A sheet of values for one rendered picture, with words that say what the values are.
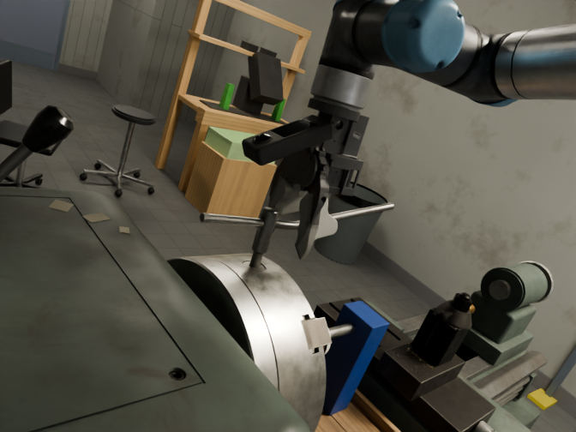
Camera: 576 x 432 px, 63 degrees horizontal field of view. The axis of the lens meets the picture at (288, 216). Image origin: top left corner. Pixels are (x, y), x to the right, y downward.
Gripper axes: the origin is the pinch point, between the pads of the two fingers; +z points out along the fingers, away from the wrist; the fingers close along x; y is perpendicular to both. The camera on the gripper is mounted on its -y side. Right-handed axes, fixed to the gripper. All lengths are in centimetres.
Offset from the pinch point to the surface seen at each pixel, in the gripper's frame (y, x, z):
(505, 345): 107, 11, 37
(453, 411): 49, -9, 33
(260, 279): -4.5, -3.6, 4.5
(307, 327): 1.0, -9.4, 8.7
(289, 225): 0.0, -0.5, -2.5
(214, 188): 139, 284, 74
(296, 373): -2.7, -13.8, 12.2
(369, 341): 28.3, 1.2, 20.7
